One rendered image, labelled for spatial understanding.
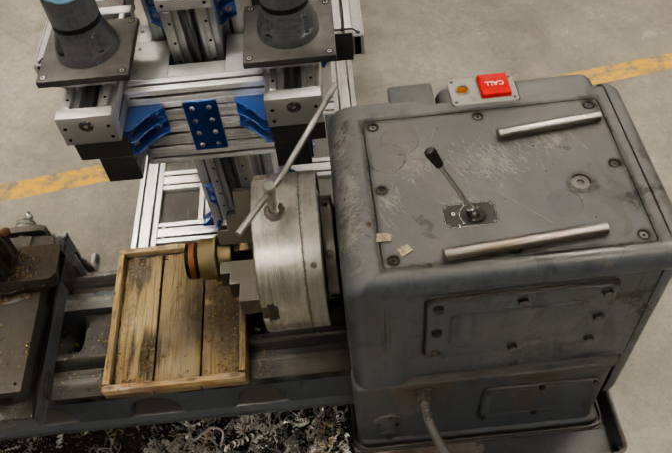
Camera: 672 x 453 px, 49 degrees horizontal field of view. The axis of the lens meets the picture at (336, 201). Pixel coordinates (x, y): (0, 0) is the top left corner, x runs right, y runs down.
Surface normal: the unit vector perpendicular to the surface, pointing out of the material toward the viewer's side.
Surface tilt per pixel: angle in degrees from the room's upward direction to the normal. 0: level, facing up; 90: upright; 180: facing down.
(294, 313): 84
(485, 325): 90
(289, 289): 62
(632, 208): 0
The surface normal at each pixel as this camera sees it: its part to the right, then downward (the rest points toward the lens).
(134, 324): -0.07, -0.62
